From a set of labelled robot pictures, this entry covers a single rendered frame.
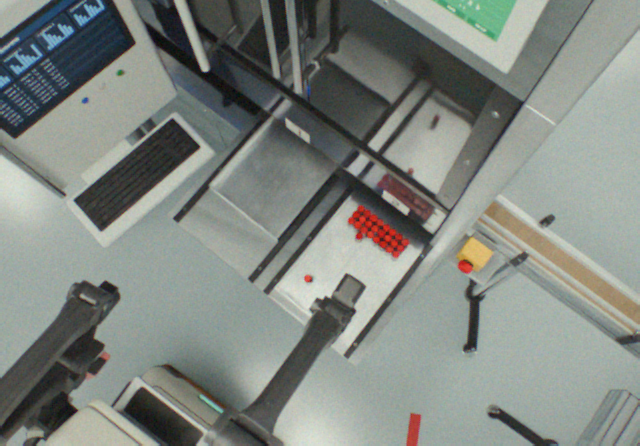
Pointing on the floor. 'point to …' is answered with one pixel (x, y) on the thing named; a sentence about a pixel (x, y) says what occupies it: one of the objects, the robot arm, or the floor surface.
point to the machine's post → (550, 99)
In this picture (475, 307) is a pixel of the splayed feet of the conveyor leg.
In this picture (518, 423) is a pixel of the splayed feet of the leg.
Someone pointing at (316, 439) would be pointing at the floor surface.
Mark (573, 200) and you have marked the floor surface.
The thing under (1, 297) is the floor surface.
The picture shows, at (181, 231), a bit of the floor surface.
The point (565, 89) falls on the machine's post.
